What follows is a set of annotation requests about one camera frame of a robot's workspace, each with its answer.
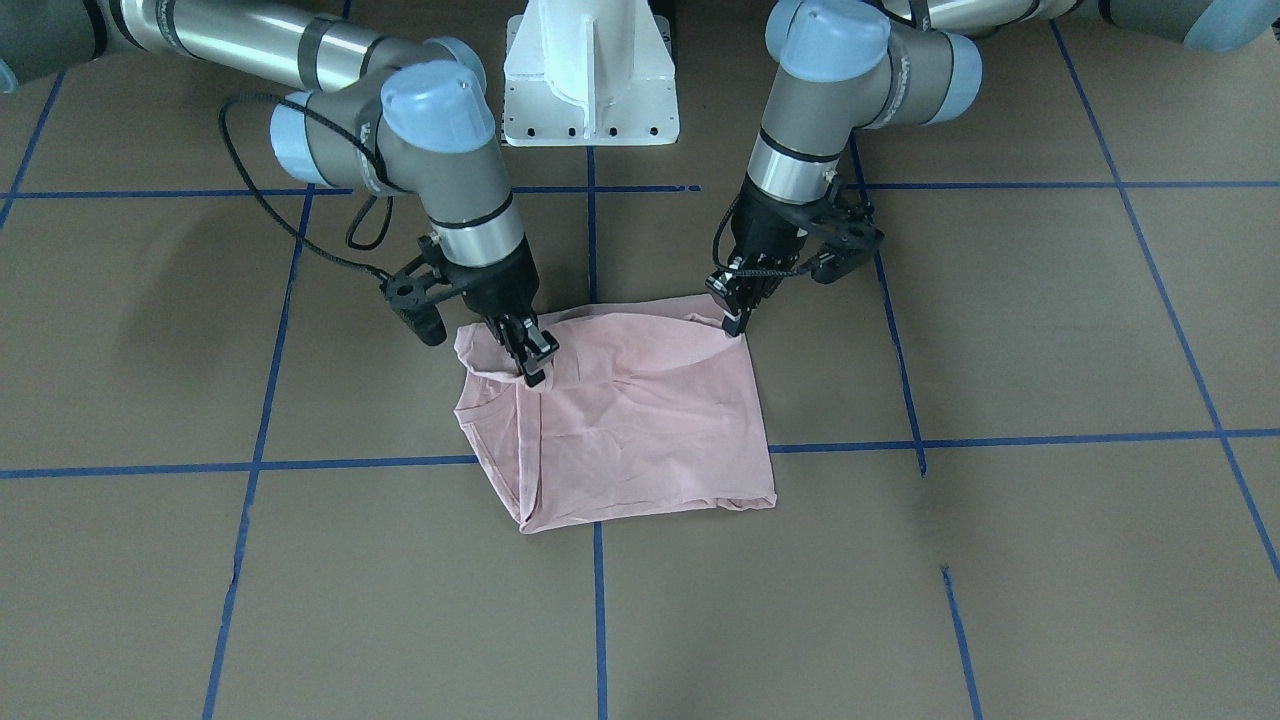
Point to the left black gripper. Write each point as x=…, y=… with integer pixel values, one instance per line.
x=762, y=232

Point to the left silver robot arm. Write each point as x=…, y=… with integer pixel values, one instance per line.
x=849, y=65

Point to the pink Snoopy t-shirt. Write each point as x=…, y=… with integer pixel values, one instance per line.
x=644, y=409

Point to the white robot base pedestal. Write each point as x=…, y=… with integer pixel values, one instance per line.
x=590, y=73

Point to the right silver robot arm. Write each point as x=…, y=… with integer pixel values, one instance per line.
x=365, y=111

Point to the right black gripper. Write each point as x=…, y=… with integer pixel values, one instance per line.
x=503, y=285

